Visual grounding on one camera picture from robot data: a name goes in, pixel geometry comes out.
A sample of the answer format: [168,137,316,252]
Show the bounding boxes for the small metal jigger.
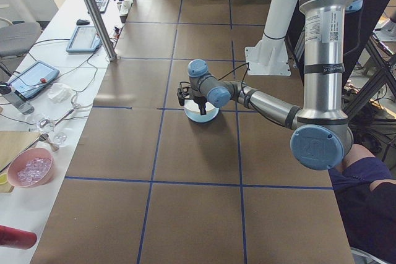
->
[40,133,61,153]

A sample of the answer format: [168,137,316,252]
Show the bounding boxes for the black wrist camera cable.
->
[213,61,251,92]

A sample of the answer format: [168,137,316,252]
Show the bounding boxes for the white pole with square base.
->
[244,0,300,77]

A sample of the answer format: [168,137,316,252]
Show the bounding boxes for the pale grey-blue ceramic plate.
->
[184,108,221,122]

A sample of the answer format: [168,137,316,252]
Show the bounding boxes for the crumpled white tissue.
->
[46,83,74,104]

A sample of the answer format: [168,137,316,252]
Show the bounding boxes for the aluminium extrusion post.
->
[69,0,119,62]

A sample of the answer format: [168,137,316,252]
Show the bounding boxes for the black metal V-shaped frame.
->
[342,13,396,122]

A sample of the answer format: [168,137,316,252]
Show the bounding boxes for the blue-grey teach pendant tablet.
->
[65,25,103,54]
[6,60,60,101]

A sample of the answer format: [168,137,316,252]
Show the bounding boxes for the clear plastic ice cubes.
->
[17,157,52,183]

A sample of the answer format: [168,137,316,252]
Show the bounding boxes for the wooden board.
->
[0,130,43,174]

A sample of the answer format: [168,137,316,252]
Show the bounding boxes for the white ceramic plate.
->
[184,101,221,119]

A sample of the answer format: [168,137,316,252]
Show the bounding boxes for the small clear glass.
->
[52,132,69,147]

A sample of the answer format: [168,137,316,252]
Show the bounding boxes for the grey cushioned chair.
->
[0,16,43,75]

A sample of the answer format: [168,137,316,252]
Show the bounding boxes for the white side table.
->
[0,0,146,264]

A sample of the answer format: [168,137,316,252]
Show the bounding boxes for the person in dark shorts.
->
[327,142,396,264]

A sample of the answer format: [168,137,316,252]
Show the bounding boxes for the clear cut glass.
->
[33,114,56,134]

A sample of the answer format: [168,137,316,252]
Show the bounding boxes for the red cylinder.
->
[0,224,38,251]

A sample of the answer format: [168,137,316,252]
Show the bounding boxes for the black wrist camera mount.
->
[176,81,191,106]

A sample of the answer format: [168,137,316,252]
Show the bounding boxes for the pink bowl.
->
[6,147,56,188]

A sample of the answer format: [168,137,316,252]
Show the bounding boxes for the light blue ceramic plate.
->
[185,111,220,124]

